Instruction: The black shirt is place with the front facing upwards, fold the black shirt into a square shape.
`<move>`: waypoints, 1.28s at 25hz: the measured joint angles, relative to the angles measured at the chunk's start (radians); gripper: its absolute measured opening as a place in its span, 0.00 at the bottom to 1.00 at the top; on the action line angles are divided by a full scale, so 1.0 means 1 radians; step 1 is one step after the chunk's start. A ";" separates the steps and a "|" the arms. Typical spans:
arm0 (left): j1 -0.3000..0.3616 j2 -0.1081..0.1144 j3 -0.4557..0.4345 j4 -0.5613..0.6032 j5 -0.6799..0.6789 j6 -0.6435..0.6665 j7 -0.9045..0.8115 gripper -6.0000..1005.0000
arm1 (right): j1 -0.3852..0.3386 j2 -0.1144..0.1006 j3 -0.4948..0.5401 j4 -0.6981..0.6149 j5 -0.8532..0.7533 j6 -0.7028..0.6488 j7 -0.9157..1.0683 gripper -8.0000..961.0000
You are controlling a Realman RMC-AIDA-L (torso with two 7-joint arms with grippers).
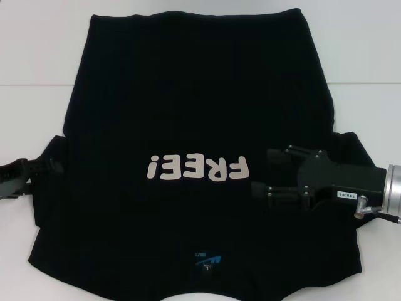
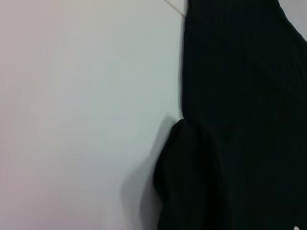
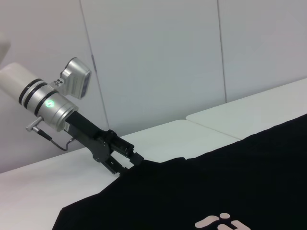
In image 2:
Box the black shirt with white print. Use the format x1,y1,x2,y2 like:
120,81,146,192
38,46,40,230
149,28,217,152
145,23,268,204
153,0,307,230

